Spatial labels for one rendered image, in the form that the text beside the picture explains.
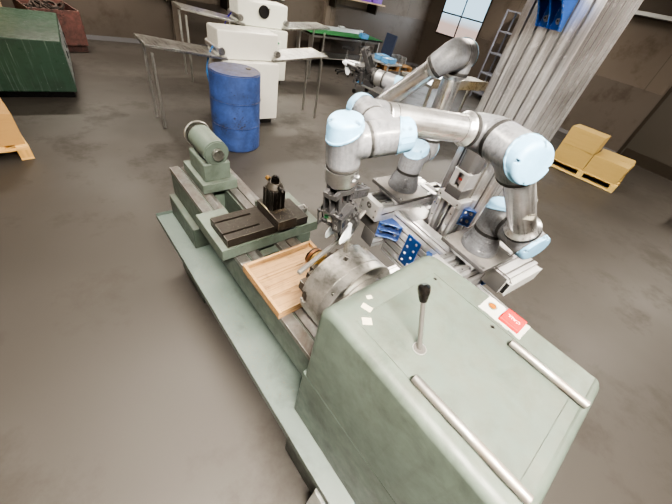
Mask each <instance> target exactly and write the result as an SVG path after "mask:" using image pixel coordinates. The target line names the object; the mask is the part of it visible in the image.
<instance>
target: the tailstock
mask: <svg viewBox="0 0 672 504"><path fill-rule="evenodd" d="M195 124H199V125H196V126H194V127H193V128H191V130H190V131H189V128H190V127H191V126H193V125H195ZM188 131H189V134H188ZM184 137H185V139H186V140H187V142H188V143H190V144H191V145H192V146H193V147H191V148H189V154H190V160H188V161H183V164H184V169H185V171H186V172H187V173H188V175H189V176H190V177H191V178H192V180H193V181H194V182H195V183H196V185H197V186H198V187H199V188H200V190H201V191H202V192H203V194H209V193H214V192H219V191H223V190H228V189H233V188H237V179H236V178H235V177H234V176H233V174H232V173H231V172H230V162H229V160H228V159H227V158H228V154H229V150H228V147H227V146H226V144H225V143H224V142H223V141H221V140H220V139H219V138H218V137H217V136H216V135H215V134H214V133H213V132H212V131H211V130H210V128H209V127H208V125H207V124H206V123H204V122H203V121H200V120H194V121H191V122H189V123H188V124H187V125H186V126H185V128H184Z"/></svg>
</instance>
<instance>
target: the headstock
mask: <svg viewBox="0 0 672 504"><path fill-rule="evenodd" d="M421 283H427V284H429V285H430V286H431V293H430V296H429V299H428V301H427V303H426V305H425V317H424V329H423V341H422V344H424V345H425V347H426V350H427V351H426V353H425V354H424V355H418V354H416V353H415V352H414V350H413V348H412V346H413V344H414V343H415V342H417V340H418V328H419V315H420V302H419V298H418V292H417V288H418V285H419V284H421ZM368 295H371V296H372V299H367V297H366V296H368ZM489 297H490V296H488V295H487V294H486V293H484V292H483V291H481V290H480V289H479V288H477V287H476V286H475V285H473V284H472V283H471V282H469V281H468V280H467V279H465V278H464V277H462V276H461V275H460V274H458V273H457V272H456V271H454V270H453V269H451V268H450V267H449V266H447V265H446V264H444V263H443V262H442V261H440V260H439V259H437V258H436V257H433V256H423V257H421V258H419V259H417V260H415V261H414V262H412V263H410V264H408V265H406V266H404V267H402V268H400V269H399V270H397V271H395V272H393V273H391V274H389V275H387V276H385V277H383V278H382V279H380V280H378V281H376V282H374V283H372V284H370V285H368V286H367V287H365V288H363V289H361V290H359V291H357V292H355V293H353V294H352V295H350V296H348V297H346V298H344V299H342V300H340V301H338V302H337V303H335V304H333V305H331V306H329V307H327V308H326V309H324V310H323V312H322V314H321V317H320V321H319V325H318V329H317V333H316V336H315V340H314V344H313V348H312V352H311V356H310V360H309V364H308V368H307V372H306V376H307V378H308V379H309V381H310V382H311V384H312V385H313V386H314V388H315V389H316V391H317V392H318V394H319V395H320V396H321V398H322V399H323V401H324V402H325V403H326V405H327V406H328V408H329V409H330V411H331V412H332V413H333V415H334V416H335V418H336V419H337V421H338V422H339V423H340V425H341V426H342V428H343V429H344V430H345V432H346V433H347V435H348V436H349V438H350V439H351V440H352V442H353V443H354V445H355V446H356V447H357V449H358V450H359V452H360V453H361V455H362V456H363V457H364V459H365V460H366V462H367V463H368V464H369V466H370V467H371V469H372V470H373V472H374V473H375V474H376V476H377V477H378V479H379V480H380V481H381V483H382V484H383V486H384V487H385V489H386V490H387V491H388V493H389V494H390V496H391V497H392V498H393V500H394V501H395V503H396V504H524V503H523V502H522V501H521V499H520V498H519V497H518V496H517V495H516V494H515V493H514V492H513V491H512V490H511V489H510V488H509V487H508V485H507V484H506V483H505V482H504V481H503V480H502V479H501V478H500V477H499V476H498V475H497V474H496V473H495V471H494V470H493V469H492V468H491V467H490V466H489V465H488V464H487V463H486V462H485V461H484V460H483V459H482V457H481V456H480V455H479V454H478V453H477V452H476V451H475V450H474V449H473V448H472V447H471V446H470V445H469V443H468V442H467V441H466V440H465V439H464V438H463V437H462V436H461V435H460V434H459V433H458V432H457V430H456V429H455V428H454V427H453V426H452V425H451V424H450V423H449V422H448V421H447V420H446V419H445V418H444V416H443V415H442V414H441V413H440V412H439V411H438V410H437V409H436V408H435V407H434V406H433V405H432V404H431V402H430V401H429V400H428V399H427V398H426V397H425V396H424V395H423V394H422V393H421V392H420V391H419V390H418V388H417V387H416V386H415V385H414V384H413V383H412V382H411V379H412V378H413V377H414V376H415V375H416V374H418V375H419V376H420V377H421V378H422V379H423V380H424V381H425V382H426V384H427V385H428V386H429V387H430V388H431V389H432V390H433V391H434V392H435V393H436V394H437V395H438V396H439V397H440V398H441V399H442V400H443V401H444V402H445V403H446V404H447V406H448V407H449V408H450V409H451V410H452V411H453V412H454V413H455V414H456V415H457V416H458V417H459V418H460V419H461V420H462V421H463V422H464V423H465V424H466V425H467V426H468V428H469V429H470V430H471V431H472V432H473V433H474V434H475V435H476V436H477V437H478V438H479V439H480V440H481V441H482V442H483V443H484V444H485V445H486V446H487V447H488V448H489V450H490V451H491V452H492V453H493V454H494V455H495V456H496V457H497V458H498V459H499V460H500V461H501V462H502V463H503V464H504V465H505V466H506V467H507V468H508V469H509V470H510V472H511V473H512V474H513V475H514V476H515V477H516V478H517V479H518V480H519V481H520V482H521V483H522V484H523V485H524V486H525V487H526V488H527V489H528V490H529V491H530V492H531V494H532V495H533V496H534V499H533V501H532V502H531V503H530V504H541V503H542V501H543V500H544V498H545V496H546V494H547V492H548V490H549V488H550V486H551V484H552V482H553V480H554V478H555V476H556V474H557V472H558V470H559V468H560V466H561V464H562V462H563V460H564V458H565V456H566V454H567V452H568V450H569V448H570V446H571V444H572V442H573V440H574V438H575V436H576V434H577V432H578V431H579V429H580V427H581V425H582V423H583V421H584V419H585V417H586V415H587V413H588V411H589V409H590V407H591V405H592V403H593V401H594V399H595V397H596V395H597V393H598V390H599V383H598V380H597V379H596V378H595V377H593V376H592V375H591V374H589V373H588V372H587V371H586V370H584V369H583V368H582V367H580V366H579V365H578V364H577V363H575V362H574V361H573V360H571V359H570V358H569V357H568V356H566V355H565V354H564V353H562V352H561V351H560V350H559V349H557V348H556V347H555V346H553V345H552V344H551V343H550V342H548V341H547V340H546V339H545V338H543V337H542V336H541V335H539V334H538V333H537V332H536V331H534V330H533V329H532V328H530V329H529V330H528V331H527V332H526V333H525V334H524V335H523V336H522V337H521V339H520V340H519V339H517V338H516V337H515V336H514V335H513V334H511V333H510V332H509V331H508V330H507V329H505V328H504V327H503V326H502V325H500V324H499V323H498V322H497V321H496V320H494V319H493V318H492V317H491V316H489V315H488V314H487V313H486V312H485V311H483V310H482V309H481V308H480V307H478V306H479V305H480V304H481V303H482V302H484V301H485V300H486V299H487V298H489ZM363 303H365V304H367V305H368V306H370V307H372V308H373V309H372V311H371V312H368V311H367V310H365V309H363V308H362V307H361V305H362V304H363ZM362 317H365V318H371V319H372V325H363V323H362ZM512 340H515V341H516V342H518V343H519V344H520V345H521V346H522V347H524V348H525V349H526V350H527V351H529V352H530V353H531V354H532V355H533V356H535V357H536V358H537V359H538V360H540V361H541V362H542V363H543V364H544V365H546V366H547V367H548V368H549V369H551V370H552V371H553V372H554V373H556V374H557V375H558V376H559V377H560V378H562V379H563V380H564V381H565V382H567V383H568V384H569V385H570V386H571V387H573V388H574V389H575V390H576V391H578V392H579V393H580V394H581V395H582V396H584V397H585V398H586V399H587V400H589V401H590V402H591V404H590V406H589V407H588V408H586V409H583V408H582V407H581V406H580V405H579V404H578V403H576V402H575V401H574V400H573V399H572V398H570V397H569V396H568V395H567V394H566V393H564V392H563V391H562V390H561V389H560V388H558V387H557V386H556V385H555V384H554V383H552V382H551V381H550V380H549V379H548V378H546V377H545V376H544V375H543V374H542V373H540V372H539V371H538V370H537V369H536V368H534V367H533V366H532V365H531V364H530V363H529V362H527V361H526V360H525V359H524V358H523V357H521V356H520V355H519V354H518V353H517V352H515V351H514V350H513V349H512V348H511V347H509V346H508V344H509V343H510V342H511V341H512Z"/></svg>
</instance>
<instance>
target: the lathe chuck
mask: <svg viewBox="0 0 672 504"><path fill-rule="evenodd" d="M362 248H363V249H362ZM362 248H361V246H360V245H351V246H350V248H349V252H348V253H345V252H343V250H344V248H342V249H340V250H338V251H336V252H334V253H333V254H331V255H330V256H329V257H327V258H326V259H325V260H324V261H323V262H321V263H320V264H319V265H318V266H317V268H316V269H315V270H314V271H313V272H312V273H311V275H310V276H309V278H308V279H307V281H306V282H305V284H304V286H303V289H302V290H303V292H304V291H305V292H306V293H307V294H306V295H307V297H306V301H305V302H304V300H303V298H302V297H300V303H301V306H302V307H303V309H304V310H305V311H306V312H307V314H308V315H309V316H310V317H311V318H312V320H313V321H314V322H315V315H316V311H317V309H318V307H319V305H320V303H321V301H322V299H323V298H324V296H325V295H326V294H327V292H328V291H329V290H330V289H331V288H332V287H333V286H334V284H335V283H336V282H337V281H339V280H340V279H341V278H342V277H343V276H344V275H345V274H347V273H348V272H349V271H351V270H352V269H354V268H355V267H357V266H359V265H361V264H363V263H366V262H369V261H379V260H378V259H377V258H376V257H375V256H374V255H373V254H372V253H370V252H369V251H368V250H367V249H366V248H365V247H362ZM344 255H347V256H349V257H350V258H351V261H350V262H348V263H343V262H342V261H341V257H342V256H344ZM315 323H316V322H315Z"/></svg>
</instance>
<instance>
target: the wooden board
mask: <svg viewBox="0 0 672 504"><path fill-rule="evenodd" d="M313 248H316V246H315V245H314V244H313V243H312V242H311V241H307V242H304V243H301V244H298V245H296V246H293V247H290V248H287V249H285V250H282V251H279V252H276V253H274V254H271V255H268V256H265V257H263V258H260V259H257V260H254V261H251V262H249V263H246V264H243V272H244V273H245V274H246V276H247V277H248V278H249V280H250V281H251V282H252V284H253V285H254V287H255V288H256V289H257V291H258V292H259V293H260V295H261V296H262V297H263V299H264V300H265V302H266V303H267V304H268V306H269V307H270V308H271V310H272V311H273V312H274V314H275V315H276V317H277V318H278V319H280V318H282V317H284V316H286V315H288V314H290V313H292V312H294V311H296V310H298V309H300V308H302V306H301V303H300V297H301V296H302V291H301V290H300V289H299V287H298V286H299V282H300V279H303V278H306V274H307V272H309V270H310V267H309V268H308V269H307V270H305V271H304V272H303V273H302V274H301V275H299V274H298V273H297V270H299V269H300V268H301V267H302V266H304V265H305V264H306V263H307V262H306V261H305V257H306V254H307V253H308V252H309V251H310V250H311V249H313Z"/></svg>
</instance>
